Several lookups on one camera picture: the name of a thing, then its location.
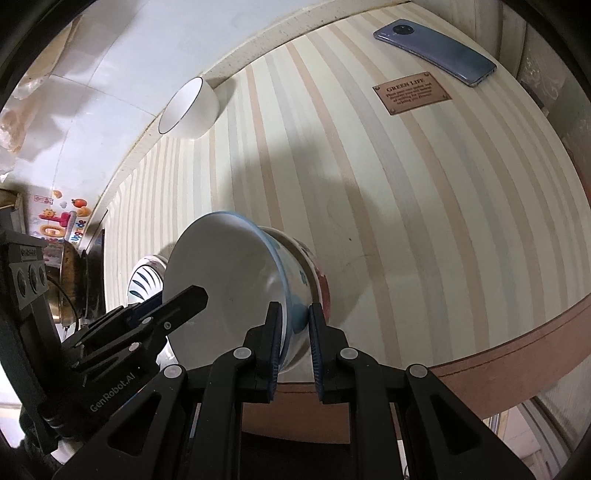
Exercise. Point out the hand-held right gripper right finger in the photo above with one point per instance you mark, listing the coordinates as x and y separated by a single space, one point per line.
316 341

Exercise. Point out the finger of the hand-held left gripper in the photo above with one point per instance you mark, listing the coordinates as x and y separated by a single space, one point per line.
143 308
182 307

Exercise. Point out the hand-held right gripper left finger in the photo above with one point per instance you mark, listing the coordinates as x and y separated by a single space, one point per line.
276 341

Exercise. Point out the white bowl with blue rim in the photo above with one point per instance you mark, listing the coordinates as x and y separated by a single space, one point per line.
221 277

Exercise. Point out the blue striped plate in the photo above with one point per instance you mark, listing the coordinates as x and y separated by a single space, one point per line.
145 277

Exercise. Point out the dark wok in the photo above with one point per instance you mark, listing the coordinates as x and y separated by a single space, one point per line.
69 277

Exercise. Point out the striped tablecloth with cat print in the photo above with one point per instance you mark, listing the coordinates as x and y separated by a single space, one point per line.
415 207

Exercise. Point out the white bowl with dark rim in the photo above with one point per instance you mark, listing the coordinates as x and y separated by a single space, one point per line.
198 110

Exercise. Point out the clear bag with orange food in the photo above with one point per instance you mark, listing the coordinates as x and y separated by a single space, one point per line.
14 129

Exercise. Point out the brown label patch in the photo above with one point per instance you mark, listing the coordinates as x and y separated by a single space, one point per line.
411 94

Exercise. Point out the blue smartphone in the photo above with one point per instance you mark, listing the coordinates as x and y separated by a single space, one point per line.
438 50

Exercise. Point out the colourful wall stickers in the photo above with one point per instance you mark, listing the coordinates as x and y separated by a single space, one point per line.
55 221

